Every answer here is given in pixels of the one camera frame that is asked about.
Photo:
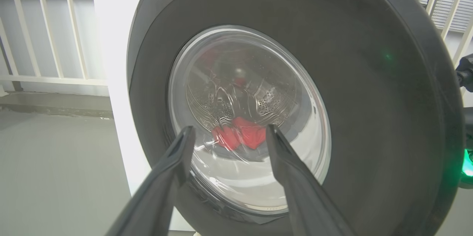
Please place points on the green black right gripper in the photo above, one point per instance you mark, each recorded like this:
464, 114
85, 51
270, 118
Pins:
468, 136

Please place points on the white louvred shutter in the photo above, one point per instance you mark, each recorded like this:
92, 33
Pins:
447, 10

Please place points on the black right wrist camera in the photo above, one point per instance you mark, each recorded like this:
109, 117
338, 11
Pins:
466, 73

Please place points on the white front-load washing machine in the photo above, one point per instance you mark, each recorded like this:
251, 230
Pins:
114, 43

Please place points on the red garment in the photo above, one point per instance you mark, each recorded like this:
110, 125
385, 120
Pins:
247, 134

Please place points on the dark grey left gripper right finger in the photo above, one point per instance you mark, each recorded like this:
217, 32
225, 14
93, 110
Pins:
303, 199

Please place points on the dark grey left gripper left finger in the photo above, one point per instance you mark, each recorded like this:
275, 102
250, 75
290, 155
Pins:
155, 199

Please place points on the dark grey washing machine door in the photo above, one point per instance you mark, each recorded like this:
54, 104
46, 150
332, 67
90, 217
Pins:
369, 117

